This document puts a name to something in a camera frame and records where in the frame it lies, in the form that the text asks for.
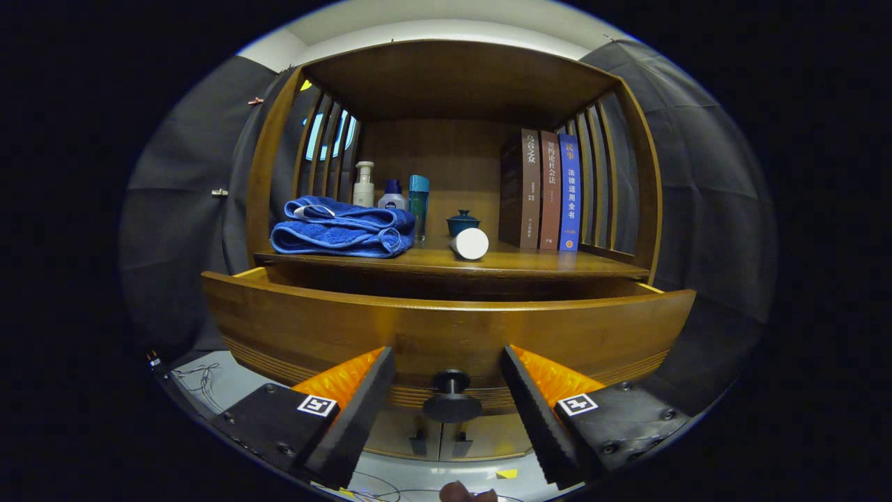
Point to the yellow floor tape piece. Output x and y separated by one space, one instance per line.
506 473

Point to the white pump bottle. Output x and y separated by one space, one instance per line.
363 192

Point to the blue book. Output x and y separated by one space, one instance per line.
570 195

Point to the dark brown book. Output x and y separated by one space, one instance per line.
528 188

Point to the clear teal capped bottle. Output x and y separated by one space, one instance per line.
419 202

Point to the wooden cabinet with slatted sides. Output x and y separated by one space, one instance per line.
453 77

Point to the white and green tube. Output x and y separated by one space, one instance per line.
472 244

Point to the white bottle with blue cap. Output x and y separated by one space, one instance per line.
391 199

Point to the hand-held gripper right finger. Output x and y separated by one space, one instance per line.
536 418

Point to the wooden countertop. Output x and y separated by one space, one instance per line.
529 261

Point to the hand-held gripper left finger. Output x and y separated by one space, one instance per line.
359 411

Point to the black drawer knob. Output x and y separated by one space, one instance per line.
451 404

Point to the folded blue towel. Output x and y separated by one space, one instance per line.
334 233

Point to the blue lidded teacup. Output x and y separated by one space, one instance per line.
463 223

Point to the wooden drawer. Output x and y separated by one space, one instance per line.
446 328

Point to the black backdrop cloth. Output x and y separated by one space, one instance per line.
704 209

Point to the reddish brown book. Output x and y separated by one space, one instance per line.
550 195

